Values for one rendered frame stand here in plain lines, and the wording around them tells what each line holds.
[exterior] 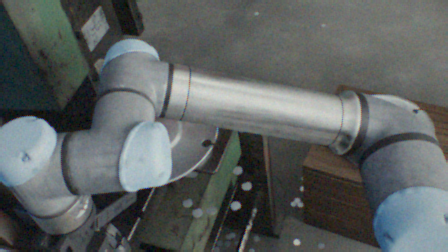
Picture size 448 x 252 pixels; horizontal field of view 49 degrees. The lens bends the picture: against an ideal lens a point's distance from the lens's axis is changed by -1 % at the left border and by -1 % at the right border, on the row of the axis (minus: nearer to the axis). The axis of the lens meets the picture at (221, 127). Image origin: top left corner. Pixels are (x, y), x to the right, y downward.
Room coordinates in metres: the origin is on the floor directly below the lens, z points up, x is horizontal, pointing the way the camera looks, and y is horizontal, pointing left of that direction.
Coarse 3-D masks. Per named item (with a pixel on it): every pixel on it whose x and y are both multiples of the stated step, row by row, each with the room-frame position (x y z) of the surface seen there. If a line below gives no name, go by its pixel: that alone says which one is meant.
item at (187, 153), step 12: (156, 120) 0.77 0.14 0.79; (168, 120) 0.76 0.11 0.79; (168, 132) 0.73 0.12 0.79; (180, 132) 0.72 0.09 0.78; (192, 132) 0.72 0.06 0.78; (204, 132) 0.71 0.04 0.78; (216, 132) 0.70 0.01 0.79; (180, 144) 0.69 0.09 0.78; (192, 144) 0.68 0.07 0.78; (180, 156) 0.66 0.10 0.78; (192, 156) 0.65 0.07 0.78; (204, 156) 0.64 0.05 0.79; (180, 168) 0.63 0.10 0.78; (192, 168) 0.62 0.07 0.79; (168, 180) 0.60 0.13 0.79
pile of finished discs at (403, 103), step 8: (376, 96) 1.07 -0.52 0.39; (384, 96) 1.06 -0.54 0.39; (392, 96) 1.05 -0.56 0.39; (400, 104) 1.01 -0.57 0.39; (408, 104) 1.00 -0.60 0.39; (416, 104) 0.99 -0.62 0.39; (416, 112) 0.98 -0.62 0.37; (424, 112) 0.96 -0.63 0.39; (424, 120) 0.93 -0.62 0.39; (432, 128) 0.89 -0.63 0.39; (352, 160) 0.85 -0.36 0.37
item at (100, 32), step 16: (80, 0) 0.75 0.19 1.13; (96, 0) 0.79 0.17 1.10; (80, 16) 0.74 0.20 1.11; (96, 16) 0.77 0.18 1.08; (112, 16) 0.81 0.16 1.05; (96, 32) 0.76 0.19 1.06; (112, 32) 0.80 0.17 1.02; (96, 48) 0.74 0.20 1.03; (96, 64) 0.71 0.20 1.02; (80, 96) 0.71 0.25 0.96; (64, 112) 0.74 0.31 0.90; (80, 112) 0.72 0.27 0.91
